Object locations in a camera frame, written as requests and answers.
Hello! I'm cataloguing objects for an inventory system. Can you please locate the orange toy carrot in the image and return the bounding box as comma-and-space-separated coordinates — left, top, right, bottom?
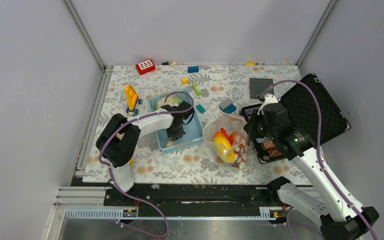
229, 131, 238, 146

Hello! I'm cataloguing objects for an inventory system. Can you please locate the clear polka dot zip bag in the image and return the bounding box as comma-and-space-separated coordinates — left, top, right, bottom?
203, 112, 249, 169

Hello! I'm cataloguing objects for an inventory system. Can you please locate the red toy chili pepper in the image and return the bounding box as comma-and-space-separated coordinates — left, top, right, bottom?
220, 127, 230, 141

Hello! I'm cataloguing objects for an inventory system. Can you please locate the yellow toy mango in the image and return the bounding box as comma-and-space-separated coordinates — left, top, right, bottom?
213, 136, 236, 164

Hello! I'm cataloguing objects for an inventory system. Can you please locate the toy cauliflower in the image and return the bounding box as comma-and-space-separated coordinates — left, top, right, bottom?
154, 95, 182, 110

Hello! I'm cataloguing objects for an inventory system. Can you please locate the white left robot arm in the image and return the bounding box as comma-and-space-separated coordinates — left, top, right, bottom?
95, 101, 195, 206

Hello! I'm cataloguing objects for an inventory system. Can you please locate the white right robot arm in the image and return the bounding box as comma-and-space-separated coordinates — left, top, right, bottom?
246, 93, 380, 240

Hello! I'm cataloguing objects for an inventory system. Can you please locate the toy garlic bulb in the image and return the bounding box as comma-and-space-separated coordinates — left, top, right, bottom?
165, 140, 176, 148

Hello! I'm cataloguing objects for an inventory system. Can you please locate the blue perforated plastic basket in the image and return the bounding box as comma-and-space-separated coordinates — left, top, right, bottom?
147, 88, 204, 154

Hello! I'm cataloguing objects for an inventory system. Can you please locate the teal toy block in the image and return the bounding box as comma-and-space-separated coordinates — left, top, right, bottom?
196, 104, 206, 114

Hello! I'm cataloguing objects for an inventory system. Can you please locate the black poker chip case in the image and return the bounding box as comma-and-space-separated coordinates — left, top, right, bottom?
240, 72, 351, 164

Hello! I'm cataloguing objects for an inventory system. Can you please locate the grey building baseplate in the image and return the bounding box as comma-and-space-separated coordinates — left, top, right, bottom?
248, 77, 274, 100

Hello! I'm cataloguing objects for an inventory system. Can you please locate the green toy piece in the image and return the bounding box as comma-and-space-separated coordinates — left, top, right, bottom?
192, 82, 202, 96

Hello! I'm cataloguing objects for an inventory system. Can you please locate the blue grey brick stack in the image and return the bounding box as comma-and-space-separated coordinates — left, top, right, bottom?
218, 98, 237, 114

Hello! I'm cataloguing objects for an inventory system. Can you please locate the small yellow cube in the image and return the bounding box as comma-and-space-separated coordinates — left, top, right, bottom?
181, 77, 189, 85

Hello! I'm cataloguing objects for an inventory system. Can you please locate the yellow toy truck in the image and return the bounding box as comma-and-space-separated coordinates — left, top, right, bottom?
124, 84, 143, 116

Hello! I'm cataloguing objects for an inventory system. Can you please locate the blue toy brick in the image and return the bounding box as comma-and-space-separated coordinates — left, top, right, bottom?
187, 65, 199, 74

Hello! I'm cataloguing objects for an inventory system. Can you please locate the red white toy brick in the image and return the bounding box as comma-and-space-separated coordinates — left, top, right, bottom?
135, 59, 156, 75

